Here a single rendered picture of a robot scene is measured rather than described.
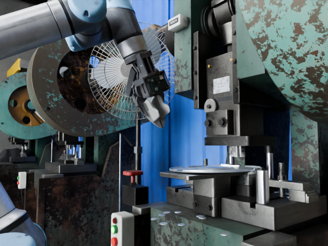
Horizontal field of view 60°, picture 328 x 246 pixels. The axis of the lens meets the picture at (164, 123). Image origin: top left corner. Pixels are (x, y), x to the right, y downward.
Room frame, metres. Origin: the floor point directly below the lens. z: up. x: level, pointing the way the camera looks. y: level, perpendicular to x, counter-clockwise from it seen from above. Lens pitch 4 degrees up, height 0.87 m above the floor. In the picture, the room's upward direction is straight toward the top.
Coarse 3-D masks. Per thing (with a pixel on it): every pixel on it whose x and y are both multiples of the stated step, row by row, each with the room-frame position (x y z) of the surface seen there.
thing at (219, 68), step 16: (208, 64) 1.00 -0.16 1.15; (224, 64) 0.94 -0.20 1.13; (208, 80) 1.00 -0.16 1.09; (224, 80) 0.94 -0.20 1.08; (208, 96) 1.00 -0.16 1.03; (224, 96) 0.94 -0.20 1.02; (208, 112) 0.96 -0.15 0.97; (224, 112) 0.90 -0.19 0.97; (240, 112) 0.90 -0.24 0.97; (256, 112) 0.95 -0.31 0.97; (208, 128) 0.96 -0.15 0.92; (224, 128) 0.91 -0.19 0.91; (240, 128) 0.90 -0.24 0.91; (256, 128) 0.94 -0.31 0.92
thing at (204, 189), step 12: (204, 180) 0.89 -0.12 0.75; (216, 180) 0.86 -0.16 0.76; (228, 180) 0.89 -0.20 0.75; (204, 192) 0.89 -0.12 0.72; (216, 192) 0.86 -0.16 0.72; (228, 192) 0.89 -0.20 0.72; (192, 204) 0.92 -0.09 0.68; (204, 204) 0.89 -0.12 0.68; (216, 204) 0.86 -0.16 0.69; (216, 216) 0.86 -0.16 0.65
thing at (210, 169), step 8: (176, 168) 1.00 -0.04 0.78; (184, 168) 0.99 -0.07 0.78; (192, 168) 0.98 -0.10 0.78; (200, 168) 0.89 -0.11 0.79; (208, 168) 0.87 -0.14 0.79; (216, 168) 0.87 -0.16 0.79; (224, 168) 0.87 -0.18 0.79; (232, 168) 0.89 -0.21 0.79; (240, 168) 0.92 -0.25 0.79; (248, 168) 0.91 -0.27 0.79; (256, 168) 0.83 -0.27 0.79
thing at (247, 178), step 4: (248, 172) 0.91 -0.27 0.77; (232, 176) 0.96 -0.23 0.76; (236, 176) 0.95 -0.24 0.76; (240, 176) 0.94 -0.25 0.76; (244, 176) 0.93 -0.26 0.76; (248, 176) 0.91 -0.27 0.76; (252, 176) 0.93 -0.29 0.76; (232, 180) 0.96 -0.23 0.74; (236, 180) 0.95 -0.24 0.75; (240, 180) 0.94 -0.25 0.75; (244, 180) 0.93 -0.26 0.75; (248, 180) 0.91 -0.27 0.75; (252, 180) 0.93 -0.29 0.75; (248, 184) 0.91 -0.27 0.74
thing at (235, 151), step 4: (232, 148) 0.99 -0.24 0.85; (236, 148) 0.98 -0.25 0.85; (240, 148) 0.98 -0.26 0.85; (244, 148) 0.98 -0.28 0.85; (232, 152) 0.99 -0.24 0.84; (236, 152) 0.98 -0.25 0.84; (240, 152) 0.98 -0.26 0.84; (244, 152) 0.98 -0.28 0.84; (232, 156) 0.99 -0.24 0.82; (236, 156) 0.98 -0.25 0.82; (240, 156) 0.98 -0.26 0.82; (244, 156) 0.98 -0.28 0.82
